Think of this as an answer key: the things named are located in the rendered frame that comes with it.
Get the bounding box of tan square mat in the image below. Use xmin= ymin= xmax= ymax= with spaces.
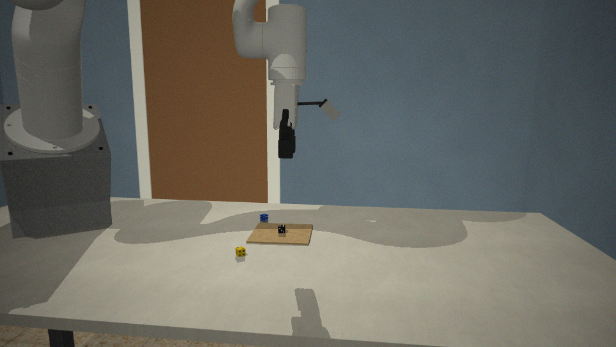
xmin=246 ymin=223 xmax=313 ymax=245

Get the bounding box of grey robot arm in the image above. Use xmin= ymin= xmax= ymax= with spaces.
xmin=4 ymin=0 xmax=307 ymax=154

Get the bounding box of yellow die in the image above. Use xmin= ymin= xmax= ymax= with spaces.
xmin=236 ymin=246 xmax=246 ymax=257

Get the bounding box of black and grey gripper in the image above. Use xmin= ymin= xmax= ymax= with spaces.
xmin=271 ymin=82 xmax=304 ymax=159

